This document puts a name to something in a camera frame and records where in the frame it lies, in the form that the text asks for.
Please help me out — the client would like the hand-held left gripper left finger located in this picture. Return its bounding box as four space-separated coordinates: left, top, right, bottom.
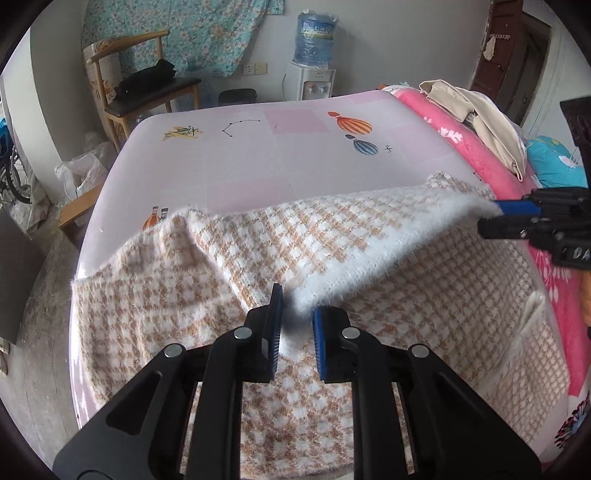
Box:
52 283 283 480

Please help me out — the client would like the low wooden stool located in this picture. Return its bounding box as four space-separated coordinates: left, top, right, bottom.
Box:
59 182 105 247

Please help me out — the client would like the teal floral hanging cloth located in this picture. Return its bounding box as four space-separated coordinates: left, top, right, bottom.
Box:
82 0 284 78

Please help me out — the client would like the blue water bottle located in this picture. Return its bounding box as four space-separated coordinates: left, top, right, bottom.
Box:
293 12 337 69

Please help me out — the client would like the black bag on chair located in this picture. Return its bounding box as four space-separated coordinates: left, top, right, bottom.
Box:
117 59 177 95

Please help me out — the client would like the dark flat board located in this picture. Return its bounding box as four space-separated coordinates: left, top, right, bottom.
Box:
0 210 42 344

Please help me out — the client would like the pale floral covered box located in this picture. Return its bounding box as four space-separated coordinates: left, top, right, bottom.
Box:
83 39 123 108

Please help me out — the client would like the wooden chair with black seat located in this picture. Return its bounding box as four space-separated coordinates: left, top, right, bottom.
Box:
88 30 202 153

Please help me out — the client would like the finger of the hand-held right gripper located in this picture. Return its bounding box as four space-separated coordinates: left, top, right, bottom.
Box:
478 216 561 241
492 187 589 217

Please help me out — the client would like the clear plastic bag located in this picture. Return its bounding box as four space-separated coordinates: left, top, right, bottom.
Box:
55 131 116 204

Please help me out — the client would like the brown wooden door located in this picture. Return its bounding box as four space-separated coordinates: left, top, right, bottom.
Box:
468 0 552 125

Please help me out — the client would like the black bin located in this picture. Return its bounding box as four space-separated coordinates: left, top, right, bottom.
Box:
218 89 257 107

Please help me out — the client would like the white water dispenser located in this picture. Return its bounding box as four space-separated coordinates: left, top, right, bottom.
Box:
281 62 336 102

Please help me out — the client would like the tan white houndstooth fuzzy coat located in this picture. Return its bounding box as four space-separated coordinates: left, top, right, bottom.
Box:
70 172 571 480

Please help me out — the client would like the blue pillow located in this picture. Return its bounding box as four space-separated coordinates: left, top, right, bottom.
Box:
526 136 589 189

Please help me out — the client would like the beige coat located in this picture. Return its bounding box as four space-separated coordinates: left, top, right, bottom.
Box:
419 79 528 182

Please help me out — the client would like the pink floral blanket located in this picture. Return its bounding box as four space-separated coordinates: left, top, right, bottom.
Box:
383 85 591 462

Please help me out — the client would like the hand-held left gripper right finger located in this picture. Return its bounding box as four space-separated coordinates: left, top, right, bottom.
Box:
311 306 542 480

